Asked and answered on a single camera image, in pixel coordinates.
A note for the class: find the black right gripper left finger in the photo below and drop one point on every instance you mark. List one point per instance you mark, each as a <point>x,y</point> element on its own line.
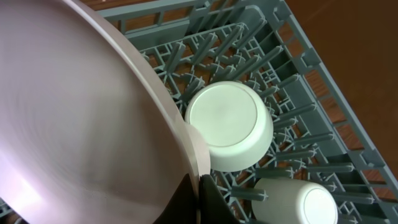
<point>182,207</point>

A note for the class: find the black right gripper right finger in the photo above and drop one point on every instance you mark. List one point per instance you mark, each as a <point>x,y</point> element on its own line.
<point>213,208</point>

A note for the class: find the white plastic cup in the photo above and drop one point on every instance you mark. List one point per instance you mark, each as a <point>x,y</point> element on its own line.
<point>294,201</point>

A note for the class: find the light green bowl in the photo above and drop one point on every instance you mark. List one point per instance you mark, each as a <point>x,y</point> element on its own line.
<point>235,123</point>

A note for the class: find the large pink plate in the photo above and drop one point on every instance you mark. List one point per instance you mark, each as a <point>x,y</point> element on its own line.
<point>89,134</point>

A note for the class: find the grey plastic dish rack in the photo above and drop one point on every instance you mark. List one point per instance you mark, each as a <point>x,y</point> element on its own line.
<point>317,138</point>

